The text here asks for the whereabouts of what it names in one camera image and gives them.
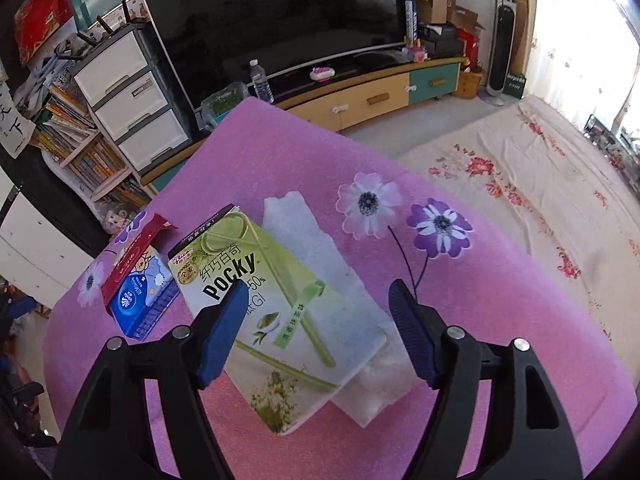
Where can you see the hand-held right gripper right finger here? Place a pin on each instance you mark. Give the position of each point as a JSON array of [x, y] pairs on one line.
[[410, 330]]

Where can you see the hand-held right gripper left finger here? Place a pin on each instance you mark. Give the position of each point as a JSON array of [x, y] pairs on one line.
[[222, 335]]

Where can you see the green snack box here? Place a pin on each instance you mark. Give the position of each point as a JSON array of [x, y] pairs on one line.
[[280, 310]]

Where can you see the red snack wrapper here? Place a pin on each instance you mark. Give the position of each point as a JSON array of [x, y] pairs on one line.
[[130, 255]]

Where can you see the white paper towel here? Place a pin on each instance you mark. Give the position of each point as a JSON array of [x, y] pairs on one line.
[[310, 240]]

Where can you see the pink floral tablecloth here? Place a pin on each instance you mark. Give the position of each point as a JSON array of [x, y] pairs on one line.
[[350, 160]]

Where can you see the cream floral sheet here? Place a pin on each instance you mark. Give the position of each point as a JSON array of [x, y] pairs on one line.
[[525, 170]]

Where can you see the white cabinet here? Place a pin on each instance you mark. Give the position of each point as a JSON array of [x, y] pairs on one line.
[[30, 240]]

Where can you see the pink bookshelf with books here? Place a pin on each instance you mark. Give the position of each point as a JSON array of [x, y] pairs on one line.
[[85, 160]]

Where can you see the green plastic container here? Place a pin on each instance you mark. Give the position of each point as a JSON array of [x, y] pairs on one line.
[[222, 102]]

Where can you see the wooden television cabinet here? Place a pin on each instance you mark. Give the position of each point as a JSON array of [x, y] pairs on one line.
[[360, 100]]

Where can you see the white plastic drawer unit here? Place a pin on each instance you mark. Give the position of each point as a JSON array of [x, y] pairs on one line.
[[130, 100]]

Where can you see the clear water bottle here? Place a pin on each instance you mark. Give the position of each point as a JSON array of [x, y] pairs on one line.
[[261, 85]]

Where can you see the yellow woven basket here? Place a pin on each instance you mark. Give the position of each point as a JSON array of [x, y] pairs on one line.
[[471, 84]]

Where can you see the pink soap dish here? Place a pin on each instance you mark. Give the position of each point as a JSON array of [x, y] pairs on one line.
[[321, 74]]

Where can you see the cluttered glass coffee table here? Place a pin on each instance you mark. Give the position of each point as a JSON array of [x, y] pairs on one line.
[[612, 145]]

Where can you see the black printer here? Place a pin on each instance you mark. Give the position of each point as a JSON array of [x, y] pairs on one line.
[[440, 40]]

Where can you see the black tower fan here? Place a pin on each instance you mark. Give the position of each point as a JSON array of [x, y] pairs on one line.
[[505, 50]]

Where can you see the calligraphy paper sheet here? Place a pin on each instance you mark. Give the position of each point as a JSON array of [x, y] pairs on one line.
[[15, 120]]

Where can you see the black upright box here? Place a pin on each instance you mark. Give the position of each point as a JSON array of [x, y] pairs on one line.
[[411, 22]]

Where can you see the open cardboard box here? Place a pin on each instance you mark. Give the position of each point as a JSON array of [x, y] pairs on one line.
[[465, 17], [432, 9]]

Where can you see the black flat television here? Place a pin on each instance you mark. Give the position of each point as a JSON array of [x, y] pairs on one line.
[[275, 20]]

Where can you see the large flat cardboard sheet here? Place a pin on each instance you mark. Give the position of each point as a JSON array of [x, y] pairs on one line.
[[524, 20]]

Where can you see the black router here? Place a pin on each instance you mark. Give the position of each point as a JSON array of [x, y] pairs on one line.
[[125, 19]]

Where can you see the white sheer curtain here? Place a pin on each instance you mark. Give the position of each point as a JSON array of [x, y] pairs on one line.
[[575, 35]]

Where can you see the large red gift box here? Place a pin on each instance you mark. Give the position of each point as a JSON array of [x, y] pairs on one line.
[[42, 20]]

